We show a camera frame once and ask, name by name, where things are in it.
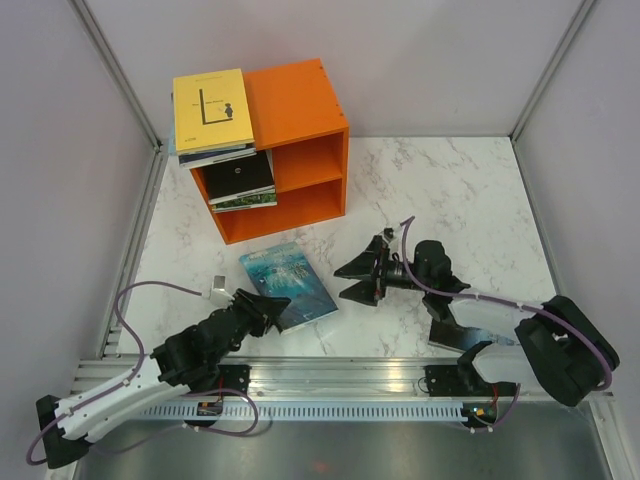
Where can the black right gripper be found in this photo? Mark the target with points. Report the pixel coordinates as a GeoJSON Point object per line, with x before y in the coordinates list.
{"type": "Point", "coordinates": [367, 291]}

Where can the dark blue Robinson Crusoe book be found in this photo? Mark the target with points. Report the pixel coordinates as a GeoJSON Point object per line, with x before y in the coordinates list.
{"type": "Point", "coordinates": [206, 158]}

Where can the grey Great Gatsby book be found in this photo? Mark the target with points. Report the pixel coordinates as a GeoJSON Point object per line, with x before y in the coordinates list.
{"type": "Point", "coordinates": [268, 196]}

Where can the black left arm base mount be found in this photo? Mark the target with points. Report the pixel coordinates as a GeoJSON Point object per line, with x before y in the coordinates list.
{"type": "Point", "coordinates": [231, 378]}

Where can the green Alice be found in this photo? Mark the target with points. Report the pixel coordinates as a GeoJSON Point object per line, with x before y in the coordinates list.
{"type": "Point", "coordinates": [242, 207]}

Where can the white slotted cable duct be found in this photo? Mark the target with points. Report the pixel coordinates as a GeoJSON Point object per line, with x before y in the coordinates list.
{"type": "Point", "coordinates": [309, 411]}

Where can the aluminium left frame post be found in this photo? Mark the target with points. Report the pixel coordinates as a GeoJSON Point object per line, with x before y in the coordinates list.
{"type": "Point", "coordinates": [109, 59]}

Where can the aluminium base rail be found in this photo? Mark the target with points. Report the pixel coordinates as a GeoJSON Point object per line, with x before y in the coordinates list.
{"type": "Point", "coordinates": [302, 378]}

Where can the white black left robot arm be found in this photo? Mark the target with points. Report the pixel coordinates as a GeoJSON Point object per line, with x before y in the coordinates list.
{"type": "Point", "coordinates": [186, 363]}

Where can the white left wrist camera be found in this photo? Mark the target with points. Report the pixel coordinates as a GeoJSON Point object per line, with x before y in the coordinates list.
{"type": "Point", "coordinates": [216, 293]}

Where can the teal blue ocean book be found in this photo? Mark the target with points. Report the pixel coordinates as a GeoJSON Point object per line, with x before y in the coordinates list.
{"type": "Point", "coordinates": [284, 271]}

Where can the aluminium frame post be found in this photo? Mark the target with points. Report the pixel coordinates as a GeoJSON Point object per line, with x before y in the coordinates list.
{"type": "Point", "coordinates": [109, 59]}
{"type": "Point", "coordinates": [576, 24]}

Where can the light blue paperback book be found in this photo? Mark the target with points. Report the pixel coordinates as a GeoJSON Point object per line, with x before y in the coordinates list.
{"type": "Point", "coordinates": [172, 142]}

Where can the orange wooden shelf box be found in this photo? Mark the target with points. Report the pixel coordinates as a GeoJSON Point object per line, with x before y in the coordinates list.
{"type": "Point", "coordinates": [296, 115]}

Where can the aluminium right frame post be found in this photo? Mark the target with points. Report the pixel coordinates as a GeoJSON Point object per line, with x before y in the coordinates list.
{"type": "Point", "coordinates": [576, 24]}

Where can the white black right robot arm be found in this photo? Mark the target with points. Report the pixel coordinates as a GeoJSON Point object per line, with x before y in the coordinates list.
{"type": "Point", "coordinates": [552, 345]}

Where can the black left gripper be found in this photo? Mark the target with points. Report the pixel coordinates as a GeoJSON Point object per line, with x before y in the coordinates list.
{"type": "Point", "coordinates": [271, 307]}

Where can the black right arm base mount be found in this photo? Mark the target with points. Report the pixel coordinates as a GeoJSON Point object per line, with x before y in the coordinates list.
{"type": "Point", "coordinates": [456, 381]}

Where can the black book with gold lines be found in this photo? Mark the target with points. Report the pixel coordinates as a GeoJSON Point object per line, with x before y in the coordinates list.
{"type": "Point", "coordinates": [233, 179]}

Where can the yellow Little Prince book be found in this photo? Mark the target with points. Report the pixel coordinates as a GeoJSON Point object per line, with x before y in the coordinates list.
{"type": "Point", "coordinates": [211, 111]}

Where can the dark night scene book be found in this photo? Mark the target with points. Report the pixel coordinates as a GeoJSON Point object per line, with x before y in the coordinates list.
{"type": "Point", "coordinates": [450, 335]}

